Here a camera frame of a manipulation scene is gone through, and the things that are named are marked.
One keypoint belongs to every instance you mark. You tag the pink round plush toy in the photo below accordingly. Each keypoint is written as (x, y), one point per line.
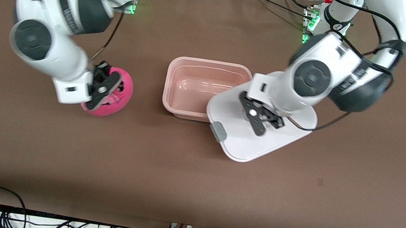
(123, 94)

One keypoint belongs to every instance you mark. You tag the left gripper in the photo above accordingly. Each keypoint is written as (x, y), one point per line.
(278, 121)

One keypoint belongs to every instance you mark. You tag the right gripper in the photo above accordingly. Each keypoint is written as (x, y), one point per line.
(102, 69)

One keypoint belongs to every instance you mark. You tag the translucent pink plastic box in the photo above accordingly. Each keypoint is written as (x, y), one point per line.
(191, 84)

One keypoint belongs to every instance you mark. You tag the white box lid grey latches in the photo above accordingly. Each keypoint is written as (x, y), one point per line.
(246, 144)

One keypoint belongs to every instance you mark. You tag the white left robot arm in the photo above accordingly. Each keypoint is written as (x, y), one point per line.
(313, 78)

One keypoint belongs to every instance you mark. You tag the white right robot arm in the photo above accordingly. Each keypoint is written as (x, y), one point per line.
(69, 13)

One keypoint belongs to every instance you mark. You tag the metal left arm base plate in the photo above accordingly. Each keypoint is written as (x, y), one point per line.
(309, 25)

